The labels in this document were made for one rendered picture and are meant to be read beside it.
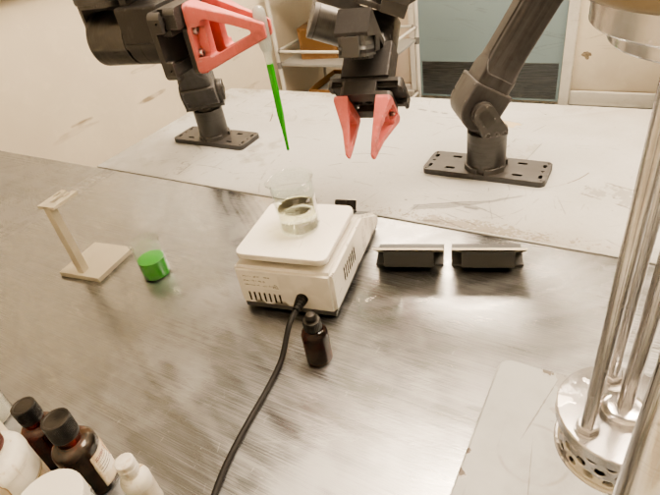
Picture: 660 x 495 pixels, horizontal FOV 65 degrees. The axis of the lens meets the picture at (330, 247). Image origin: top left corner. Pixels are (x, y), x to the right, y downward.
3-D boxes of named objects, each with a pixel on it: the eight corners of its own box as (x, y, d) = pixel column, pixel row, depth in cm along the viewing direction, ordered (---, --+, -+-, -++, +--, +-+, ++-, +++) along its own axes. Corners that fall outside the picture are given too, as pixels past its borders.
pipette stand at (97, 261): (96, 246, 85) (62, 177, 78) (134, 250, 82) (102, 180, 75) (61, 276, 79) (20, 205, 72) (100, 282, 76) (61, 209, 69)
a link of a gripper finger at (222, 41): (273, -17, 51) (192, -9, 54) (241, 2, 46) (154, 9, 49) (286, 53, 55) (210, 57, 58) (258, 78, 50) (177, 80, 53)
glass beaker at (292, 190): (312, 213, 67) (302, 157, 63) (329, 232, 63) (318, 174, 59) (270, 228, 66) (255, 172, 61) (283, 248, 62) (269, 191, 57)
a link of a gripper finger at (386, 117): (383, 147, 65) (393, 80, 66) (330, 146, 67) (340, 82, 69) (394, 167, 71) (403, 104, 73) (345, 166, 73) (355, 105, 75)
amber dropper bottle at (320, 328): (329, 369, 57) (319, 323, 52) (303, 366, 57) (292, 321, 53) (335, 349, 59) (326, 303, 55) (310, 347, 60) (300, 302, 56)
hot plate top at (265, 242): (273, 205, 71) (272, 200, 71) (356, 210, 67) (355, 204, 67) (234, 258, 62) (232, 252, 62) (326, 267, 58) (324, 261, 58)
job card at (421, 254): (379, 246, 74) (377, 222, 71) (444, 246, 71) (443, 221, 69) (374, 273, 69) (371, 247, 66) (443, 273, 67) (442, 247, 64)
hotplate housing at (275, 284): (300, 222, 82) (290, 178, 77) (379, 228, 77) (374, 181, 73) (237, 319, 65) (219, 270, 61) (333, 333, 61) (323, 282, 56)
